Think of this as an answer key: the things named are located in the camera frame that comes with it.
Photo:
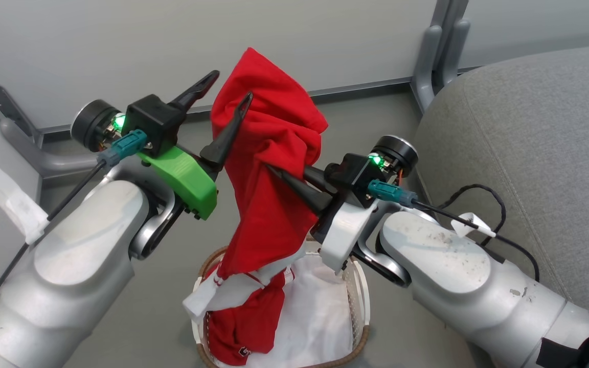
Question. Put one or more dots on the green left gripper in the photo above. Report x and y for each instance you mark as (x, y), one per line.
(187, 179)

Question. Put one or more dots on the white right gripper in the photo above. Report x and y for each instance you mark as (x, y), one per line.
(343, 235)

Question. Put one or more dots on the red shirt white trim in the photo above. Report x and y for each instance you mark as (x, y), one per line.
(269, 138)

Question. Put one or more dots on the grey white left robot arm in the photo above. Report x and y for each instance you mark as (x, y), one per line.
(69, 266)

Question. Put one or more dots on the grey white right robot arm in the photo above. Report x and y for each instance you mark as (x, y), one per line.
(453, 266)

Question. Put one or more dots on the white basket brown woven rim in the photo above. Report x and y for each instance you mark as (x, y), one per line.
(361, 296)

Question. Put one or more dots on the white cloth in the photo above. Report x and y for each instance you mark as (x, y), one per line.
(320, 317)

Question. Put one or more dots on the white tape strip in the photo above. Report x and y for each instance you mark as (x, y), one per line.
(3, 194)

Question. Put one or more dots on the grey fabric sofa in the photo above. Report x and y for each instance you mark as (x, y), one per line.
(545, 143)

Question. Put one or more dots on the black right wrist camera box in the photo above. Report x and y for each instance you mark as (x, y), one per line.
(350, 176)

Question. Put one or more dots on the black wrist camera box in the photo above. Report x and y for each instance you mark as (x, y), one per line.
(350, 176)
(154, 122)

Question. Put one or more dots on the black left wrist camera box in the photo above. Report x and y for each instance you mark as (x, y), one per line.
(154, 122)

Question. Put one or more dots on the grey partition base rail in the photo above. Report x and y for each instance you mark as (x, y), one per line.
(356, 88)

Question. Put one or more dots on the grey partition corner post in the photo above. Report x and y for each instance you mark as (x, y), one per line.
(448, 10)
(5, 102)

